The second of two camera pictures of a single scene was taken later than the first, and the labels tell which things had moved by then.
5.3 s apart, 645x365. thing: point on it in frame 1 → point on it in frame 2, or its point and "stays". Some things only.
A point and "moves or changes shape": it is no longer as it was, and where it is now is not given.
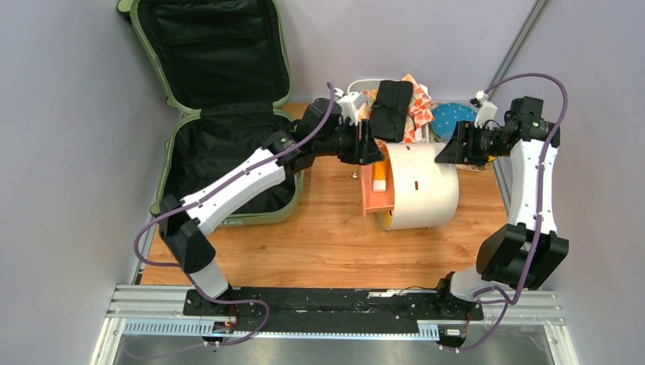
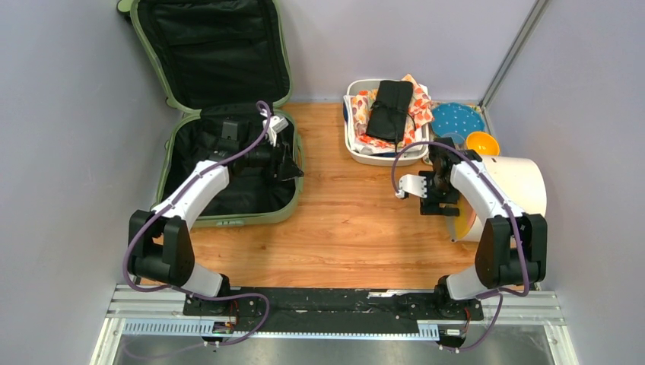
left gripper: (364, 150) → (282, 160)
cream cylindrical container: (427, 192) moves or changes shape
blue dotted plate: (445, 116) stays
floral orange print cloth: (420, 111) stays
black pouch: (390, 111) stays
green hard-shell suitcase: (221, 68) stays
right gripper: (465, 133) → (430, 205)
